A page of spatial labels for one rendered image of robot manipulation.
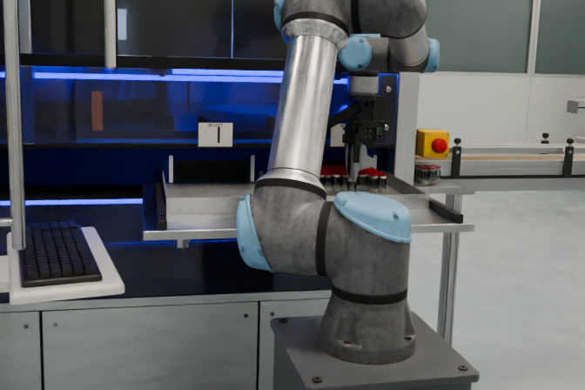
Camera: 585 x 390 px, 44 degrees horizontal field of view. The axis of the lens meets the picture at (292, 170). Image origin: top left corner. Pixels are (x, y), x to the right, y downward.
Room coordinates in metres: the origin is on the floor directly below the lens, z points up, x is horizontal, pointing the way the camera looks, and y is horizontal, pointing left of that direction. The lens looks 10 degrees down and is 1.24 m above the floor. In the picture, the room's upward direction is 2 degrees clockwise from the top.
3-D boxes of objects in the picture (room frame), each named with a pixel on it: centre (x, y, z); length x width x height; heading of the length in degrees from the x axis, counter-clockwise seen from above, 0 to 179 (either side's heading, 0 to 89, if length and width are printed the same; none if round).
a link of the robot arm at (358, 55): (1.65, -0.16, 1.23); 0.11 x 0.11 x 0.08; 76
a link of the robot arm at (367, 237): (1.06, -0.12, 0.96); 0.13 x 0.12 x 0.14; 76
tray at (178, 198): (1.70, 0.18, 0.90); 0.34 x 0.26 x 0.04; 12
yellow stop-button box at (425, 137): (1.94, -0.38, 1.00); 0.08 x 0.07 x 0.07; 12
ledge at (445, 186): (1.98, -0.38, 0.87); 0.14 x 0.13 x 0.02; 12
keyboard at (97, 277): (1.43, 0.49, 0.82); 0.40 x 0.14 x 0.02; 22
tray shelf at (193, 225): (1.67, 0.00, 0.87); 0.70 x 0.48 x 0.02; 102
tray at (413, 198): (1.77, -0.16, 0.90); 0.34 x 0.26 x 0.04; 12
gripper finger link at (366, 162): (1.73, -0.17, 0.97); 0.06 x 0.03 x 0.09; 102
